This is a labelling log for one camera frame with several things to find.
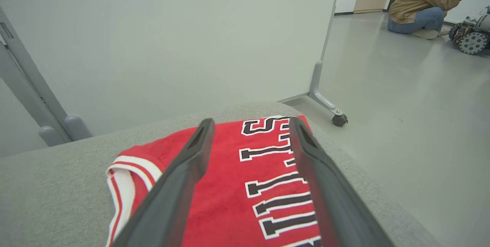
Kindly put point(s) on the red Bulls 23 shorts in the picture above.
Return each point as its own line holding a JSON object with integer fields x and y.
{"x": 229, "y": 170}

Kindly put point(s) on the grey partition panel with caster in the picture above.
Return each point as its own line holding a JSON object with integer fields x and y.
{"x": 191, "y": 28}

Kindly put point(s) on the small wheeled robot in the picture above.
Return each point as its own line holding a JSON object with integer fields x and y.
{"x": 472, "y": 42}

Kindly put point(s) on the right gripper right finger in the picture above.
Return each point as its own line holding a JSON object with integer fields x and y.
{"x": 337, "y": 208}

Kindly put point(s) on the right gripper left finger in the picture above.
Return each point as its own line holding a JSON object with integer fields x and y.
{"x": 172, "y": 193}

